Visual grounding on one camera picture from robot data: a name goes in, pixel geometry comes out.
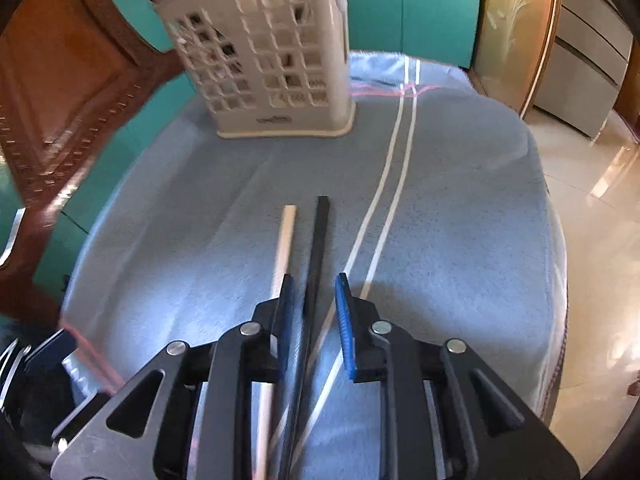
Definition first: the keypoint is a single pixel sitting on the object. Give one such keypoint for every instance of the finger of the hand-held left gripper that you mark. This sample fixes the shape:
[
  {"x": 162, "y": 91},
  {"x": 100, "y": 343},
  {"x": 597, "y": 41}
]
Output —
[{"x": 50, "y": 347}]

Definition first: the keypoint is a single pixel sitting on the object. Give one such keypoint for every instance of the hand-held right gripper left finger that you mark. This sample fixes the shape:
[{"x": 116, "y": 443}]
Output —
[{"x": 286, "y": 310}]

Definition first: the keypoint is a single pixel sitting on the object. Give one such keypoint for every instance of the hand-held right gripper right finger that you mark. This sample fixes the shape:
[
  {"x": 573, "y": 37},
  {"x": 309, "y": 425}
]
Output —
[{"x": 345, "y": 325}]

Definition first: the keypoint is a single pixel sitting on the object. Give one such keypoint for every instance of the dark brown chopstick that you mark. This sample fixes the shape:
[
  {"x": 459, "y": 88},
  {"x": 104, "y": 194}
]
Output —
[{"x": 316, "y": 260}]

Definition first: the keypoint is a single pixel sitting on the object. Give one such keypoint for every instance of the beige chopstick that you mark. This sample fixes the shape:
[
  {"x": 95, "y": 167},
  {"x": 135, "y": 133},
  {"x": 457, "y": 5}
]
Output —
[{"x": 282, "y": 245}]

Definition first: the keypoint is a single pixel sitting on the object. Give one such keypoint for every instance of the grey plastic utensil holder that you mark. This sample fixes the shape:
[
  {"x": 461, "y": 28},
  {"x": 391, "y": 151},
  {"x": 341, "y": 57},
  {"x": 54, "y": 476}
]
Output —
[{"x": 300, "y": 127}]

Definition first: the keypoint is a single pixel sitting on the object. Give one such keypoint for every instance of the blue striped towel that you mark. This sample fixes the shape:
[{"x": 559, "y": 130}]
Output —
[{"x": 450, "y": 210}]

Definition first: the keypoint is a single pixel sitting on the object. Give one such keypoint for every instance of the carved wooden chair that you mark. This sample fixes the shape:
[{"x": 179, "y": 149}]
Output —
[{"x": 60, "y": 85}]

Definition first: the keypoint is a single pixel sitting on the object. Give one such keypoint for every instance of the etched glass door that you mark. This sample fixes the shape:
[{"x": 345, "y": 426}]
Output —
[{"x": 510, "y": 35}]

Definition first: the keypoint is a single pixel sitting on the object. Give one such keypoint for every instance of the stainless steel refrigerator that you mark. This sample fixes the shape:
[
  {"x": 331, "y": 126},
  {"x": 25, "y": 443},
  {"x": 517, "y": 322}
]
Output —
[{"x": 585, "y": 60}]

